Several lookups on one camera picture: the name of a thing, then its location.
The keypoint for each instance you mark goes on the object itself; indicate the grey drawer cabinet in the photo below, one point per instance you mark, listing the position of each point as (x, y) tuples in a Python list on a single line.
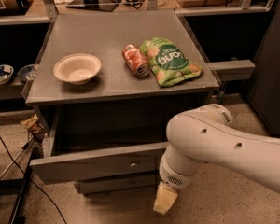
[(104, 35)]

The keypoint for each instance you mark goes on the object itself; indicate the grey side ledge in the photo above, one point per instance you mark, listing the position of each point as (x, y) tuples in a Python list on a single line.
[(232, 70)]

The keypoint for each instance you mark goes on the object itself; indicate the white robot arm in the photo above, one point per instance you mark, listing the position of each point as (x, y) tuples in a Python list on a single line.
[(205, 134)]

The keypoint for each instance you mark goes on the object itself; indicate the green snack bag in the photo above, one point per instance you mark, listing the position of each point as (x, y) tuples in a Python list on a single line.
[(168, 63)]

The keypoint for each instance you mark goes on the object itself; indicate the red soda can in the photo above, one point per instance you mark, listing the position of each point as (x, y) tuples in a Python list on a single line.
[(136, 60)]

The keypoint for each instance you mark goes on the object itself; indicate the brown snack packet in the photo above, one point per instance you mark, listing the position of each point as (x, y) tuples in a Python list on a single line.
[(34, 127)]

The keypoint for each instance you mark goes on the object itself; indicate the grey lower drawer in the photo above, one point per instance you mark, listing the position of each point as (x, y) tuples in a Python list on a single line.
[(119, 182)]

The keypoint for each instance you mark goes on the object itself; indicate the blue patterned bowl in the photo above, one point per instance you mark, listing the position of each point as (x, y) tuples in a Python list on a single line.
[(6, 72)]

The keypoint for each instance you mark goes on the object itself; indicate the black monitor stand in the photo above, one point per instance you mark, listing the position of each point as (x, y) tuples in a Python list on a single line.
[(94, 5)]

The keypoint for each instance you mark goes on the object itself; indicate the small dark bowl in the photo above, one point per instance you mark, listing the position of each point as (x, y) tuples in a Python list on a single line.
[(27, 73)]

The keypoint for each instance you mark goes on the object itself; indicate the grey top drawer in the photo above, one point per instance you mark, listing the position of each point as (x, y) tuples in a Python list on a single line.
[(94, 142)]

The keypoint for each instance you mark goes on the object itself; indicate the black floor stand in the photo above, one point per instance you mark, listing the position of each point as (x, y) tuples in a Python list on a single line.
[(18, 186)]

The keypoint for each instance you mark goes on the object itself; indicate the grey drawer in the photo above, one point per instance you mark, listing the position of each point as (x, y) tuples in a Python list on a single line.
[(94, 142), (119, 182)]

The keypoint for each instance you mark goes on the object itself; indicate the white paper bowl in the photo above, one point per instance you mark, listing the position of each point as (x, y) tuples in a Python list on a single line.
[(77, 69)]

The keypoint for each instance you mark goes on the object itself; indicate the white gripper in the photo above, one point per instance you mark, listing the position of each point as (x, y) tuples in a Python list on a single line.
[(174, 177)]

